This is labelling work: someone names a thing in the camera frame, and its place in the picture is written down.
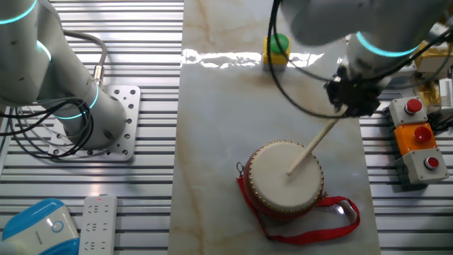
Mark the grey box small red button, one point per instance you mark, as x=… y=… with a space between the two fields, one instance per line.
x=421 y=168

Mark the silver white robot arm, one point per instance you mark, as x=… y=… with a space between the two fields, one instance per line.
x=35 y=53

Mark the yellow box green button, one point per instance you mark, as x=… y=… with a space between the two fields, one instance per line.
x=281 y=46

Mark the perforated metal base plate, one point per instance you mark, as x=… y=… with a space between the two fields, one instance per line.
x=129 y=106

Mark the red drum white skin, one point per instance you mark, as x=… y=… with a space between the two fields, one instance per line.
x=276 y=187

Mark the grey box large red button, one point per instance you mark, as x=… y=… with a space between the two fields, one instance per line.
x=407 y=110

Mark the orange box red button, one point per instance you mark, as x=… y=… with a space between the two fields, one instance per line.
x=414 y=138

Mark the small silver ribbed camera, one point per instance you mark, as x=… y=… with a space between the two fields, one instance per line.
x=446 y=93

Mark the blue white device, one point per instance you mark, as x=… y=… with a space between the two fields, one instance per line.
x=35 y=233

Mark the wooden drumstick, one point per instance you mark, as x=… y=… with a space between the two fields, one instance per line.
x=311 y=145

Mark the gold foil sheet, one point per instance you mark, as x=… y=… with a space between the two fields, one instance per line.
x=431 y=93

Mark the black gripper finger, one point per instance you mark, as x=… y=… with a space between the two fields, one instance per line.
x=334 y=93
x=359 y=110

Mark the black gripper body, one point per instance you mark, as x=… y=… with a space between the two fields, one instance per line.
x=361 y=88

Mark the white power strip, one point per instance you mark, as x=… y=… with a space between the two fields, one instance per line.
x=97 y=226

